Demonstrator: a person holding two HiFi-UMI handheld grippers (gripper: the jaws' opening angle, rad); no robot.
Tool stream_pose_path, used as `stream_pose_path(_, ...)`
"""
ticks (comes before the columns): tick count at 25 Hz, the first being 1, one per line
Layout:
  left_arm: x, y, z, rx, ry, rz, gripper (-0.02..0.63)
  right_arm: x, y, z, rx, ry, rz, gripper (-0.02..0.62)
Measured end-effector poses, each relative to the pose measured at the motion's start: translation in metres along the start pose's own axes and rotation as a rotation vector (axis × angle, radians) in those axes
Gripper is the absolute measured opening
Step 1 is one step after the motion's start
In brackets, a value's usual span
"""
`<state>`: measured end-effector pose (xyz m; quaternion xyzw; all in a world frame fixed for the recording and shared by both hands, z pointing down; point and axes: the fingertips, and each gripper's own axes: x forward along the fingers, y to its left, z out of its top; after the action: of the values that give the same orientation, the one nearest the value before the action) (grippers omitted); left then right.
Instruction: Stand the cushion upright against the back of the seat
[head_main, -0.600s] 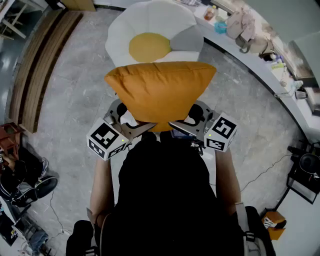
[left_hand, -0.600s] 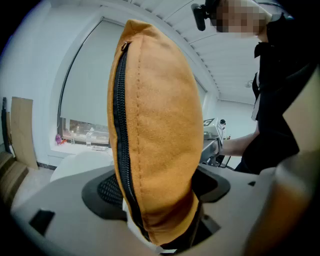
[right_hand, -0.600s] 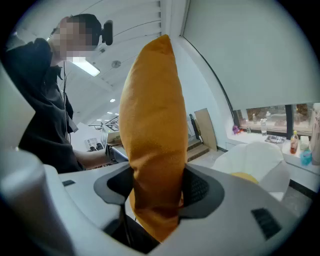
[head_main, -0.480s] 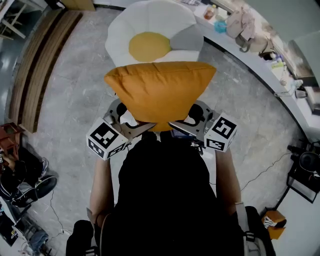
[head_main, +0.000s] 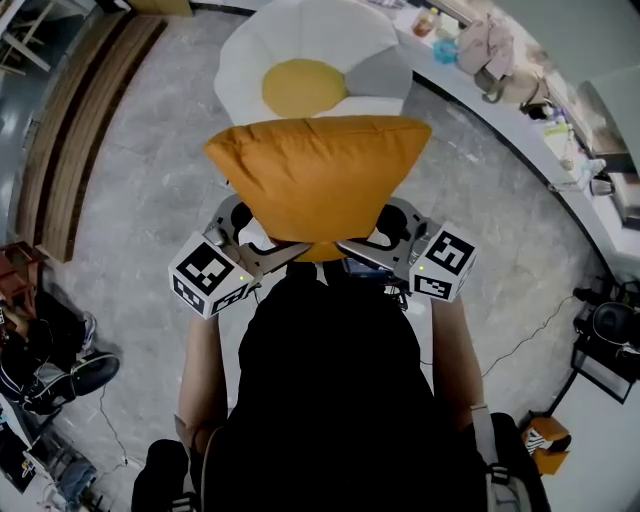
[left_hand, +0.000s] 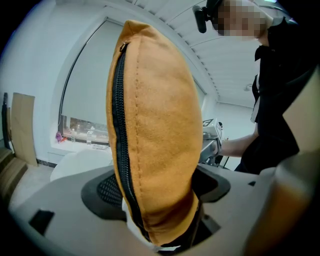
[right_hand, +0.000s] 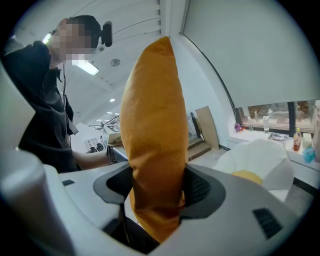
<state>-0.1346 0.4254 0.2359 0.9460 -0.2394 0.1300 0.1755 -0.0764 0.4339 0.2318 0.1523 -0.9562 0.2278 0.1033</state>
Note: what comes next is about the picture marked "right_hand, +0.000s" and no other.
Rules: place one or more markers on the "black head-worn camera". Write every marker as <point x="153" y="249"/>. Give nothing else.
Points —
<point x="107" y="35"/>

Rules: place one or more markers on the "round smoke detector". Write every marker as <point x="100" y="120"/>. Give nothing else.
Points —
<point x="115" y="62"/>

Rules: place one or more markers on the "person's head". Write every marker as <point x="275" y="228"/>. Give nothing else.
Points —
<point x="70" y="42"/>

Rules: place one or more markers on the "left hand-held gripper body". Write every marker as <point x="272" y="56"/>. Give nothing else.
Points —
<point x="111" y="132"/>

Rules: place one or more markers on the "white window ledge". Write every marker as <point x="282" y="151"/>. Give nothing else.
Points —
<point x="255" y="136"/>

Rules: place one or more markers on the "white flower-shaped lounge chair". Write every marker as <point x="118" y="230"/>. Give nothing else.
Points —
<point x="250" y="155"/>

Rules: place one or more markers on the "purple toy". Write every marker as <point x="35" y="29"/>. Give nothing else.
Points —
<point x="238" y="128"/>

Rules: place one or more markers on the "white roller blind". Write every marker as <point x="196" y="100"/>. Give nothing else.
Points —
<point x="250" y="50"/>

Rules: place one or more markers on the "orange drink bottle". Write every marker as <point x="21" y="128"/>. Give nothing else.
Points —
<point x="297" y="142"/>

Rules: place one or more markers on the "pale plastic container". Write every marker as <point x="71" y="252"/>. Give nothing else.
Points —
<point x="307" y="141"/>

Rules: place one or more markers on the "person's black shirt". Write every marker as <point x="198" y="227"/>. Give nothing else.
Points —
<point x="37" y="112"/>

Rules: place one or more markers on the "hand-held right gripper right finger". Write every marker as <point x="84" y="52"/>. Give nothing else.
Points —
<point x="237" y="220"/>

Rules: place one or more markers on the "clear water bottle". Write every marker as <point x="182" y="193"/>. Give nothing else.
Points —
<point x="266" y="126"/>

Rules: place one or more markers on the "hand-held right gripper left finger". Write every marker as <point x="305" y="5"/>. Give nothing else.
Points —
<point x="87" y="190"/>

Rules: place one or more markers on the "rectangular ceiling light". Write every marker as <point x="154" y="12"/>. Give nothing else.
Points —
<point x="86" y="67"/>

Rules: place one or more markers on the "black framed window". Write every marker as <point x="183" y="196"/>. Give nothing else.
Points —
<point x="270" y="112"/>

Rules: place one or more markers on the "person's left forearm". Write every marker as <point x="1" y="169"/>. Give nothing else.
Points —
<point x="92" y="161"/>

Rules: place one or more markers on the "wooden step platform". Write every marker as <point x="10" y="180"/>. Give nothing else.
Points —
<point x="198" y="151"/>

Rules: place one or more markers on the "orange pillow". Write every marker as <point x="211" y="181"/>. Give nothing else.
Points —
<point x="155" y="125"/>

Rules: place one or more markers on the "light wooden board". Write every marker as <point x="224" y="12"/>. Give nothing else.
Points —
<point x="206" y="127"/>

